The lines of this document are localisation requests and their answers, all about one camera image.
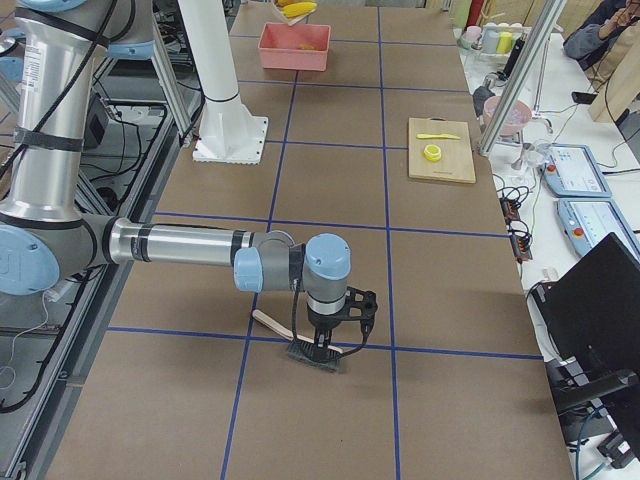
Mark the yellow plastic knife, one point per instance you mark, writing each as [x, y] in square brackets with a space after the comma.
[442, 136]

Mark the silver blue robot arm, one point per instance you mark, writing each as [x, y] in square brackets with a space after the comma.
[57, 223]

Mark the wooden cutting board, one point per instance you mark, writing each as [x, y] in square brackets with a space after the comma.
[456, 164]

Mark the beige hand brush black bristles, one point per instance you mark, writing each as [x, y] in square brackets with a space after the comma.
[300, 348]

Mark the upper blue teach pendant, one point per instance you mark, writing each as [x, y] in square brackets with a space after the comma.
[571, 171]

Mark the lower blue teach pendant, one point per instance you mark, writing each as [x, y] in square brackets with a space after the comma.
[587, 221]

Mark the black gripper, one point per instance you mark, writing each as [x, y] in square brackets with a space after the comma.
[322, 320]

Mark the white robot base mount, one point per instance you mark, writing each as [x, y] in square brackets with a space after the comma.
[228, 132]

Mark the pink bowl with clear pieces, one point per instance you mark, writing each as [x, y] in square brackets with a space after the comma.
[518, 117]

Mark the blue teach pendant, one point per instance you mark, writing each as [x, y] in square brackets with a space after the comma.
[571, 171]
[587, 221]

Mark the aluminium frame post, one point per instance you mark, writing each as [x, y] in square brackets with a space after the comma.
[536, 39]

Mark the yellow toy corn cob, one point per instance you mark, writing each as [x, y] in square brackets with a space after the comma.
[291, 9]

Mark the pink plastic bin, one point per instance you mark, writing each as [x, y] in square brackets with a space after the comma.
[278, 46]

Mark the yellow lemon slices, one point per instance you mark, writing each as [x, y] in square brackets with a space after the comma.
[432, 153]

